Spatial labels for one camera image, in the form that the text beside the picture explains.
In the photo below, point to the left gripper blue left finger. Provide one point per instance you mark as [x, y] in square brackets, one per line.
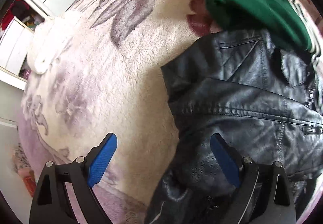
[51, 203]

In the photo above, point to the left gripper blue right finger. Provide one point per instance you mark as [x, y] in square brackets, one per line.
[274, 203]

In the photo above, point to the black leather jacket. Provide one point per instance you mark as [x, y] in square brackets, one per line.
[262, 98]

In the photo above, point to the floral pink bed blanket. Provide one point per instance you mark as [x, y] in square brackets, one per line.
[100, 67]

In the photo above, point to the green striped sweater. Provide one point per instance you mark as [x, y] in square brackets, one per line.
[288, 21]

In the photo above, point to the white wardrobe cabinet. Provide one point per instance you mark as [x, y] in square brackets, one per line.
[23, 90]

